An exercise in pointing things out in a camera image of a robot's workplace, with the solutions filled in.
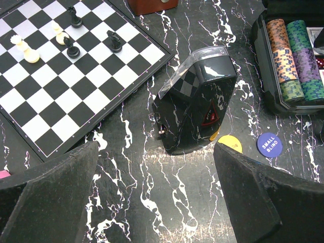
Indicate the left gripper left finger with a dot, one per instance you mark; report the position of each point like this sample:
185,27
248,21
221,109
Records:
45,203

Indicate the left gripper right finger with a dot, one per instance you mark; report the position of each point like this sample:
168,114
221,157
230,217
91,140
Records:
265,204

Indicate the blue small blind button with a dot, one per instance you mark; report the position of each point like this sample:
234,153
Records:
269,145

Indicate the red playing card deck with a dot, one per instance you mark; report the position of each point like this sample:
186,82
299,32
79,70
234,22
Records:
321,71

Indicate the red die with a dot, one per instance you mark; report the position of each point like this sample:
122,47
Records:
320,62

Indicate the pink metronome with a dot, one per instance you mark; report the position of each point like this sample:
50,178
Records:
4,174

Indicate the yellow big blind button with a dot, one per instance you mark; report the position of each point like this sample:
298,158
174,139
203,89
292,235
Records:
232,142

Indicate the leftmost poker chip row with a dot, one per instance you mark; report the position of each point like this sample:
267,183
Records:
285,67

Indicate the green purple chip row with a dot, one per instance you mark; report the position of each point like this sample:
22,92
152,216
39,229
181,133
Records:
305,61

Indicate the black white chessboard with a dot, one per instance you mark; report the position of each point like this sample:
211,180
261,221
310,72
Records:
54,102

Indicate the white chess piece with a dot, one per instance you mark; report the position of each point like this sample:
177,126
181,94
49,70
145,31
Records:
30,55
60,34

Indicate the black chess piece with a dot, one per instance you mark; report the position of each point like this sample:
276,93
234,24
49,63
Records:
76,21
72,51
115,45

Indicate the black poker chip case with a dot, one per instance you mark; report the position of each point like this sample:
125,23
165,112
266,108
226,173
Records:
309,11

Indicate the blue playing card deck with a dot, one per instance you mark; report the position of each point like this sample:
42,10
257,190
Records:
313,33

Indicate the brown wooden metronome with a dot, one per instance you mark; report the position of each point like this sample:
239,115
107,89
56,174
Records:
143,7

